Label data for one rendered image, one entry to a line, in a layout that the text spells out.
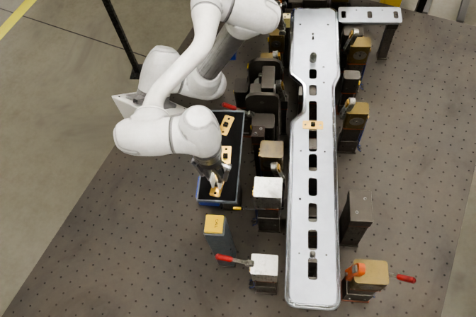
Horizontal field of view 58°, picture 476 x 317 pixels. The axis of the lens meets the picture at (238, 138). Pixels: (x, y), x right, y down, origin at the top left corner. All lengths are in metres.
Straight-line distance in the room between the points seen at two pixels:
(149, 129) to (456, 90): 1.67
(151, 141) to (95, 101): 2.20
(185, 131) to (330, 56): 1.05
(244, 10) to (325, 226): 0.81
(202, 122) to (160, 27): 2.58
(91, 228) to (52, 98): 1.62
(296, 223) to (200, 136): 0.64
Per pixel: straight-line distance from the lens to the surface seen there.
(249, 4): 1.53
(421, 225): 2.03
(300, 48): 2.04
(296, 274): 1.57
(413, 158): 2.15
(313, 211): 1.69
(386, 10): 2.24
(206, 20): 1.42
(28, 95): 3.61
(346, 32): 2.14
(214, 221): 1.46
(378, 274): 1.55
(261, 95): 1.64
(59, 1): 4.20
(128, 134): 1.18
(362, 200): 1.65
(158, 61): 1.99
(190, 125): 1.10
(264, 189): 1.54
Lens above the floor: 2.54
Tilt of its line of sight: 60 degrees down
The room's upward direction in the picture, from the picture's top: 9 degrees counter-clockwise
